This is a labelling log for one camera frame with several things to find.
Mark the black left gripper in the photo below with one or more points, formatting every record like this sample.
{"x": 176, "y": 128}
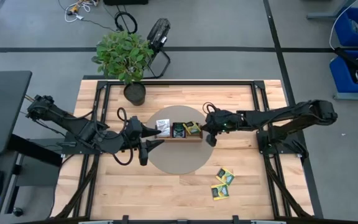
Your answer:
{"x": 135, "y": 130}

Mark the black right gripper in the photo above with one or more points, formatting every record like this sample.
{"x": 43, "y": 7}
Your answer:
{"x": 222, "y": 121}

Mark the green yellow tea bag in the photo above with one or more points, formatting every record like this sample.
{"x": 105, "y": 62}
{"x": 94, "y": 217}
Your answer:
{"x": 192, "y": 127}
{"x": 225, "y": 176}
{"x": 219, "y": 192}

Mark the white orange Tazo tea bag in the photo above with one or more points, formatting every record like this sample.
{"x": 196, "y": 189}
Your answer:
{"x": 163, "y": 127}

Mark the dark blue tea bag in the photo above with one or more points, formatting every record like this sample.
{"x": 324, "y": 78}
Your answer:
{"x": 178, "y": 130}

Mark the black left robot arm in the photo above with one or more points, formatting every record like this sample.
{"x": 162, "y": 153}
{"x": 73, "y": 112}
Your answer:
{"x": 73, "y": 124}

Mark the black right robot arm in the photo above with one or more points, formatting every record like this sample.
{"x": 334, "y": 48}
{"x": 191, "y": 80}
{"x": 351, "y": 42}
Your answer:
{"x": 284, "y": 116}

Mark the wooden compartment tea box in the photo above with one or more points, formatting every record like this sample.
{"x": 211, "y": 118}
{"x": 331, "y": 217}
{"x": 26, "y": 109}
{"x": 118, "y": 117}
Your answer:
{"x": 179, "y": 139}

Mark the round grey table mat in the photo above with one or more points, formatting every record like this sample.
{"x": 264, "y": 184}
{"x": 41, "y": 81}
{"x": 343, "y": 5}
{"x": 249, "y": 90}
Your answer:
{"x": 179, "y": 158}

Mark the green plant in black pot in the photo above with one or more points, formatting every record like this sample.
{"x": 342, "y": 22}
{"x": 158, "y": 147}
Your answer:
{"x": 123, "y": 56}

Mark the black floor fan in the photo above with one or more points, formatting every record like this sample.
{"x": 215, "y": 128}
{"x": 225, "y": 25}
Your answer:
{"x": 158, "y": 31}

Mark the black floor box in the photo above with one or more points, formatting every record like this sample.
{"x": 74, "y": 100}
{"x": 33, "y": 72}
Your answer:
{"x": 126, "y": 2}

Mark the blue plastic bin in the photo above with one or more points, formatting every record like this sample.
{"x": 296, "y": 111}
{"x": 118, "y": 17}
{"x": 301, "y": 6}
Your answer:
{"x": 343, "y": 34}
{"x": 340, "y": 77}

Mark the black desk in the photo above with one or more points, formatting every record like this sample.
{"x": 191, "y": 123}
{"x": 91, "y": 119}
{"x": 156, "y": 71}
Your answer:
{"x": 2, "y": 118}

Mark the black caster wheel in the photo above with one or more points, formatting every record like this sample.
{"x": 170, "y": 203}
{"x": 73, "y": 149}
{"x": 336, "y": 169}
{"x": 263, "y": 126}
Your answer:
{"x": 18, "y": 212}

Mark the black tripod leg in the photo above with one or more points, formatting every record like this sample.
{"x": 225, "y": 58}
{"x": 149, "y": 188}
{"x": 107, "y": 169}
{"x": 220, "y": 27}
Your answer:
{"x": 350, "y": 59}

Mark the grey table foot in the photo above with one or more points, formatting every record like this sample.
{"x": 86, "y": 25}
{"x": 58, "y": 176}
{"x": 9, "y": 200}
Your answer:
{"x": 322, "y": 15}

